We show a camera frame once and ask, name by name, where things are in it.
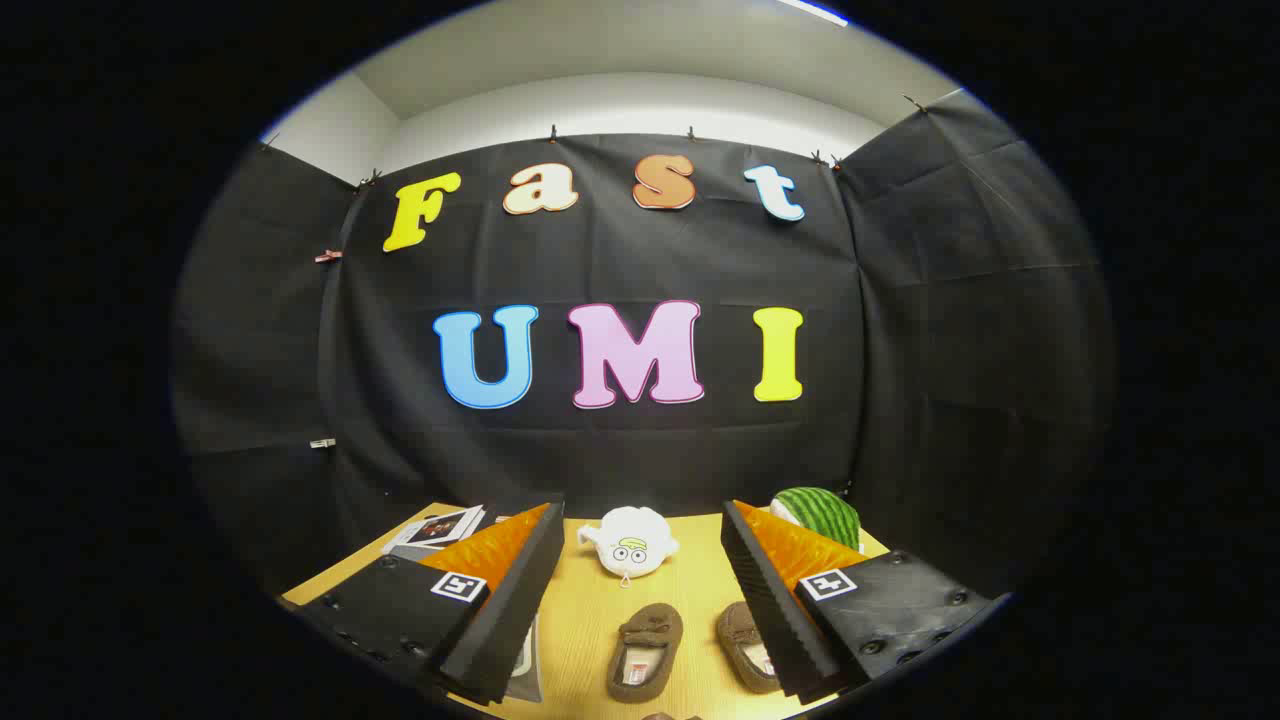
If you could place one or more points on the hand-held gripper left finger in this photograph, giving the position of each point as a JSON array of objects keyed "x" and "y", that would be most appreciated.
[{"x": 520, "y": 600}]

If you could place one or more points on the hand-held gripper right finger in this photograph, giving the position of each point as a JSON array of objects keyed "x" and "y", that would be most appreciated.
[{"x": 770, "y": 610}]

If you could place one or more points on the brown fuzzy slipper shoe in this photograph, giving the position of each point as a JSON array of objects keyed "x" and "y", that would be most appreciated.
[
  {"x": 645, "y": 655},
  {"x": 745, "y": 650}
]

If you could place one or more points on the cream fabric storage box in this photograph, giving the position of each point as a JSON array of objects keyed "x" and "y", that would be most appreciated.
[{"x": 525, "y": 665}]

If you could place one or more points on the watermelon slice plush toy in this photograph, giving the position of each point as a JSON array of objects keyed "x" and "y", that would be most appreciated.
[{"x": 820, "y": 515}]

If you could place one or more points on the white portrait cover book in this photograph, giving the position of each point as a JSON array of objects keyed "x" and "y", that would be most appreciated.
[{"x": 440, "y": 527}]

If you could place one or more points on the white plush toy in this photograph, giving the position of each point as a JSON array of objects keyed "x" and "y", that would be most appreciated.
[{"x": 630, "y": 540}]

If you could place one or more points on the black backdrop cloth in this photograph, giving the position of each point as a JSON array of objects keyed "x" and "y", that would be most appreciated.
[{"x": 620, "y": 260}]

